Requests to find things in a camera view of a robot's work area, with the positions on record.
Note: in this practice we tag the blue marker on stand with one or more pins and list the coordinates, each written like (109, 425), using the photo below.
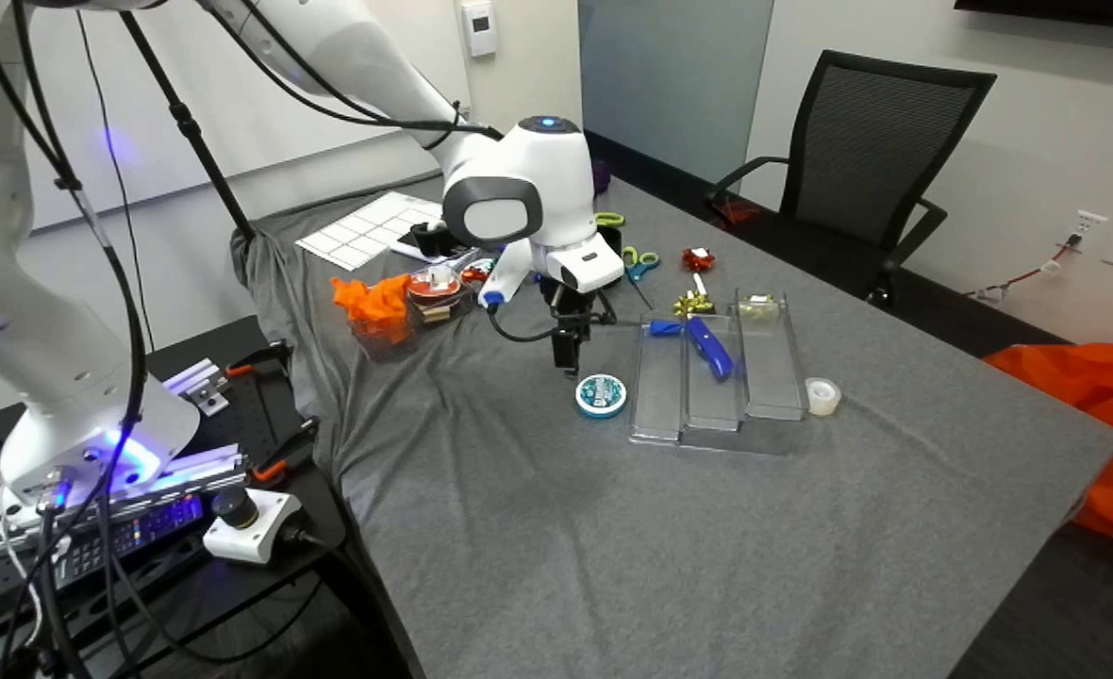
(700, 339)

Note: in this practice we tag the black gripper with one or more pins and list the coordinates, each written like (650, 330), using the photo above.
(571, 322)

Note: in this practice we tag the black tripod pole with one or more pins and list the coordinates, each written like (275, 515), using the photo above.
(187, 125)

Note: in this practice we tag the red gift bow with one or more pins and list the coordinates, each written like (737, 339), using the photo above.
(700, 257)

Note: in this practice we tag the white label sheet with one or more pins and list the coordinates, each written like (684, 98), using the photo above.
(367, 233)

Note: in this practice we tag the gold gift bow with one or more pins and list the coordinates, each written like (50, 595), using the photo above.
(697, 300)

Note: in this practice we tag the grey tablecloth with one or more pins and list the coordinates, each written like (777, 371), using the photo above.
(525, 541)

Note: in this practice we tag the clear acrylic tiered stand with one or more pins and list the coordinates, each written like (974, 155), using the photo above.
(727, 388)

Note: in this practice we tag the green handled scissors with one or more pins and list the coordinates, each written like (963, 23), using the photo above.
(635, 269)

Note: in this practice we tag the green and white tape roll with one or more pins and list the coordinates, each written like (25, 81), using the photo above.
(601, 395)

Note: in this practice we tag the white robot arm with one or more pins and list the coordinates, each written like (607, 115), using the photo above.
(523, 195)

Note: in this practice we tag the black mesh office chair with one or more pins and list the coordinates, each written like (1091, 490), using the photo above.
(869, 137)

